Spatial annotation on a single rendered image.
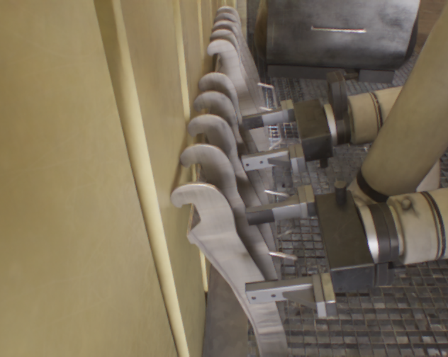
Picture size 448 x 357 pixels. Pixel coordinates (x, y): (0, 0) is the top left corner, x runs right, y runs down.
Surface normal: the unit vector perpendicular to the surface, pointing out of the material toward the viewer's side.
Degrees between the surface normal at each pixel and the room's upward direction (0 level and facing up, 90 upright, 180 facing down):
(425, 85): 89
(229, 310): 0
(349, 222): 13
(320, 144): 90
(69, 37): 90
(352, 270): 90
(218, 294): 0
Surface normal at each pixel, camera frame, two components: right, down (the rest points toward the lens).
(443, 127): -0.12, 0.73
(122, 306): 1.00, 0.00
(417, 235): -0.17, 0.10
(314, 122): -0.25, -0.76
